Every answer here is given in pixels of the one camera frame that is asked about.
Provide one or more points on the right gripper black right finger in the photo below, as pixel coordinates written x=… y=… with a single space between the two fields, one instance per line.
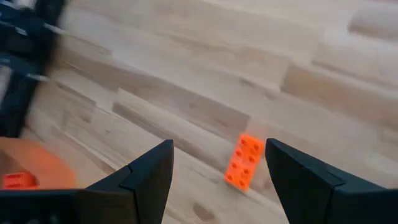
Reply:
x=320 y=202

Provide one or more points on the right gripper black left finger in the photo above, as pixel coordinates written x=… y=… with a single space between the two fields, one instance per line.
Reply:
x=143 y=193

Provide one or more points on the orange plastic tray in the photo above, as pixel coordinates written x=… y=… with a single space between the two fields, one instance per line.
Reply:
x=40 y=161

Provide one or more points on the orange-red toy brick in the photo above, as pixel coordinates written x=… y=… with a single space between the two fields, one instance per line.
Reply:
x=244 y=161
x=18 y=181

